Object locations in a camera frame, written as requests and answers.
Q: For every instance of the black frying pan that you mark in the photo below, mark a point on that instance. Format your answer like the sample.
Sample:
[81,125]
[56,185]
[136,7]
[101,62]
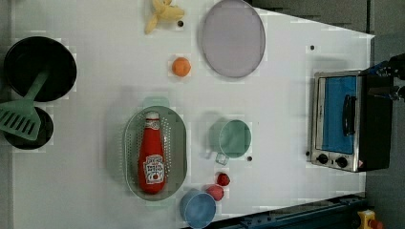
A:
[29,56]

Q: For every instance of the red plush ketchup bottle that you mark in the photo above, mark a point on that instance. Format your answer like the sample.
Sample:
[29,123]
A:
[151,164]

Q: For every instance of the orange toy fruit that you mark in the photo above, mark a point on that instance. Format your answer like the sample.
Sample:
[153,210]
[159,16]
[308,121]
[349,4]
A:
[181,67]

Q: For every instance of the yellow red emergency button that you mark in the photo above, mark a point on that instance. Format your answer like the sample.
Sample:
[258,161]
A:
[368,220]

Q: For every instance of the green oval strainer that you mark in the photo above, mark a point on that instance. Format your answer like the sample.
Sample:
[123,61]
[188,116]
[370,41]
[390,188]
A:
[173,139]

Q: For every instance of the yellow peeled toy banana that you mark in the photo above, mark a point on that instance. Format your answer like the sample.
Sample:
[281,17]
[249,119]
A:
[163,10]

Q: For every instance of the blue cup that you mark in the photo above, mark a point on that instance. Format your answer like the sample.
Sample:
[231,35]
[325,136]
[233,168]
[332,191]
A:
[197,208]

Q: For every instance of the red toy strawberry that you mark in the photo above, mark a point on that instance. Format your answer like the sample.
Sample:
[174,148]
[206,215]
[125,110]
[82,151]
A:
[223,179]

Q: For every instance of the blue metal rail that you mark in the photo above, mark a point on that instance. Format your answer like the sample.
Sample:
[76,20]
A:
[333,213]

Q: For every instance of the green slotted spatula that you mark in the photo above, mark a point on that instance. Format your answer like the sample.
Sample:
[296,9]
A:
[19,117]

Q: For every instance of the pink toy fruit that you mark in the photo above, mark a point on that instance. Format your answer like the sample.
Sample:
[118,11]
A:
[215,191]

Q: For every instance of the small black bowl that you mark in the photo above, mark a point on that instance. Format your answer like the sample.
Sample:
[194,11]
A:
[44,135]

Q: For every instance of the silver toaster oven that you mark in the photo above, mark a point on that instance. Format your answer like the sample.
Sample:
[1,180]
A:
[351,126]

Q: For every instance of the green mug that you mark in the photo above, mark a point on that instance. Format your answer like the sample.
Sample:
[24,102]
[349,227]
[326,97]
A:
[229,138]

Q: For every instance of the purple round plate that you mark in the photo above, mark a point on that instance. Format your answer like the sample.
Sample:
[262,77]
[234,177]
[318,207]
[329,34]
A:
[233,38]

